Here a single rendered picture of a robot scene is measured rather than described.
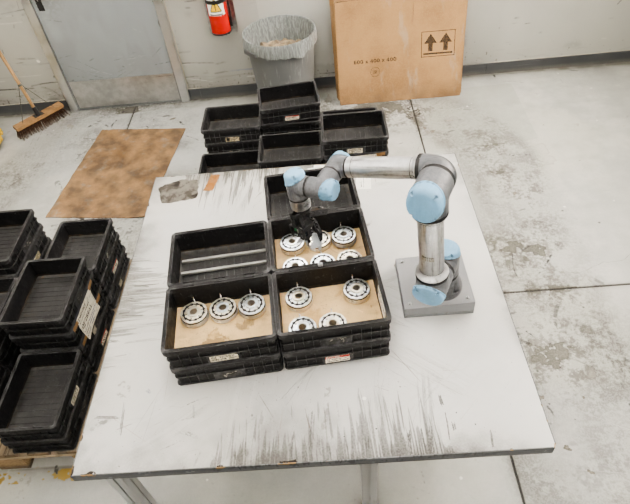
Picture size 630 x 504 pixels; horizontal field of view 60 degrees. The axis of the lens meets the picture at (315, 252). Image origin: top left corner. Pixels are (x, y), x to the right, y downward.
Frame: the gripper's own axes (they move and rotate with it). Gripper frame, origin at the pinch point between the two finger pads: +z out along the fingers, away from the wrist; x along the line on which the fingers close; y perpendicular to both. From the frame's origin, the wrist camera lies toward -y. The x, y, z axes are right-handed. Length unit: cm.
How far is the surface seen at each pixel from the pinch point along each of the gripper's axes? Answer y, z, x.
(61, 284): 61, 31, -123
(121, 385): 81, 21, -33
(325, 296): 11.3, 13.0, 11.8
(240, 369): 52, 19, 3
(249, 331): 40.5, 11.4, -0.8
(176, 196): -4, 12, -99
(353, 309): 10.2, 14.5, 24.1
